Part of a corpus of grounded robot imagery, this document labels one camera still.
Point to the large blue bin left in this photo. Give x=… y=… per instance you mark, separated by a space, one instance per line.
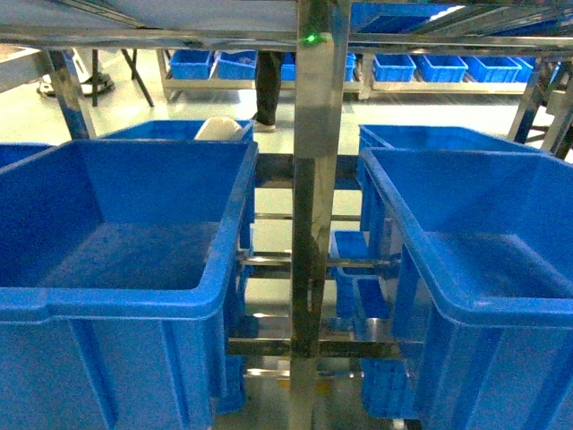
x=118 y=261

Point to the steel rack upright post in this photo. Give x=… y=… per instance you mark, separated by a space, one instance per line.
x=322 y=38

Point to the large blue bin right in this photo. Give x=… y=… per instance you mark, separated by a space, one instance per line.
x=482 y=311

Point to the blue bin behind left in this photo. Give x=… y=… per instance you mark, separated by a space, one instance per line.
x=170 y=131

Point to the large blue bin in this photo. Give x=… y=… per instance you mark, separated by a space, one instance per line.
x=482 y=311
x=118 y=261

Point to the person legs in background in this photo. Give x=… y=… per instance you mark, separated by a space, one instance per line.
x=267 y=86

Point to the blue bin behind right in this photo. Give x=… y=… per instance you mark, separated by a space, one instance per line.
x=423 y=137

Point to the white object in bin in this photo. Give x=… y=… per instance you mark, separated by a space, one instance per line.
x=219 y=128

